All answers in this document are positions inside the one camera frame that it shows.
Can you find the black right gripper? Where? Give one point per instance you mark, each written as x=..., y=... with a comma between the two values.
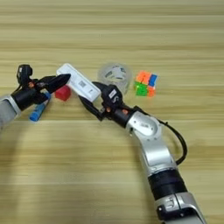
x=118, y=112

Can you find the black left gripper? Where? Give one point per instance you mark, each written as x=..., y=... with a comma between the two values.
x=27, y=96

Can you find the red cube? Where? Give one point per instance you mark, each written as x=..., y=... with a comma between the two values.
x=62, y=94

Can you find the white rectangular box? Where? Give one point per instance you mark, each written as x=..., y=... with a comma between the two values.
x=80, y=83

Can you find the colourful puzzle cube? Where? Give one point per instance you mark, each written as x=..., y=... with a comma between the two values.
x=145, y=84

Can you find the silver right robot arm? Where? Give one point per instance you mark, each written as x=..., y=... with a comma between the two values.
x=157, y=151

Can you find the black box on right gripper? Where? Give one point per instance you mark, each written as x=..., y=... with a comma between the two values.
x=112, y=94

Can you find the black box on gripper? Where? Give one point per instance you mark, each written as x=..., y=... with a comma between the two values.
x=112, y=94
x=24, y=73

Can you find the clear tape roll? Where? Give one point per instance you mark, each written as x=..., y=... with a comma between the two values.
x=115, y=76

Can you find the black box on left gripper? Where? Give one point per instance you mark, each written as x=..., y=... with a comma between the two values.
x=24, y=73

